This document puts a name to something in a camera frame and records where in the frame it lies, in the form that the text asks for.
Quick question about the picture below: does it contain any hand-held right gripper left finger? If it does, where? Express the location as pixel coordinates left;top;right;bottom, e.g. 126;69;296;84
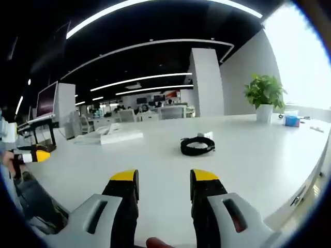
46;169;140;248

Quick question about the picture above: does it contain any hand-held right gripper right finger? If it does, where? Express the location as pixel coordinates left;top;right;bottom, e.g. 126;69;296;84
190;169;283;248

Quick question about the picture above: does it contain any black cable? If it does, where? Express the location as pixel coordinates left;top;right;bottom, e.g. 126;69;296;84
180;137;216;157

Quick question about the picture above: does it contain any white power strip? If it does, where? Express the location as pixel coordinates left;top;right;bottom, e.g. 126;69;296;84
195;131;214;150

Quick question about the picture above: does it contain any white desk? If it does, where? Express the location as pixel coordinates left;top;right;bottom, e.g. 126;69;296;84
25;111;331;248

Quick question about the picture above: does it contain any long ceiling light strip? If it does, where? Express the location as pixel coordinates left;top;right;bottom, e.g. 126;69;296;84
115;84;194;96
66;0;263;40
90;72;193;92

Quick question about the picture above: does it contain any person's left hand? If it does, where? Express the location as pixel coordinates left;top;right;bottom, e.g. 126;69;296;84
0;150;15;168

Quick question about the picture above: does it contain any person's right hand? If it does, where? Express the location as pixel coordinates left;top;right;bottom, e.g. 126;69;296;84
145;237;169;248

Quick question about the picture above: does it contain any black laptop stand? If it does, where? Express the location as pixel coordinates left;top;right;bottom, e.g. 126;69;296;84
18;119;57;153

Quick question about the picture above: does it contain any monitor on stand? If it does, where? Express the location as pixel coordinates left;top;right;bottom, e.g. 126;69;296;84
26;81;59;124

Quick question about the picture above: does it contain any blue tissue box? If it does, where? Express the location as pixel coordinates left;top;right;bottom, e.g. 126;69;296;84
283;110;301;128

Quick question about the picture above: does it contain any green plant in white pot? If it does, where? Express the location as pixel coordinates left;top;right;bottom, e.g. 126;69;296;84
244;73;288;124

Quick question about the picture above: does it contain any white pillar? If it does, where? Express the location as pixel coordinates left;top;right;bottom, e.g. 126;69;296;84
189;47;225;119

